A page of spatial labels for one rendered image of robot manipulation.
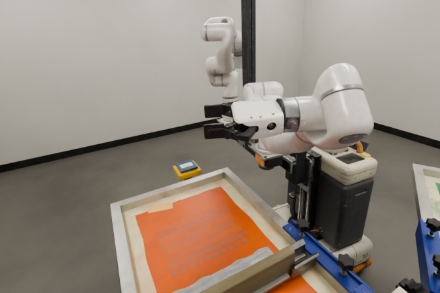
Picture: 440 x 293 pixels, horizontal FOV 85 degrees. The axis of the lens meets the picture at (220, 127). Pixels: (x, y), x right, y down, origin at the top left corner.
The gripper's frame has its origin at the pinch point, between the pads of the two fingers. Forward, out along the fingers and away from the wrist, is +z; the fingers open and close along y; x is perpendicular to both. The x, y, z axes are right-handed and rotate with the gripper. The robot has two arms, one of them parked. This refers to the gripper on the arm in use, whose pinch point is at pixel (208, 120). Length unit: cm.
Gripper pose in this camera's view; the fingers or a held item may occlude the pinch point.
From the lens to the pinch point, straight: 51.9
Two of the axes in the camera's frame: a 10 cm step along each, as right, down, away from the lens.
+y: -0.5, -4.8, 8.7
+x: -0.5, -8.7, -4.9
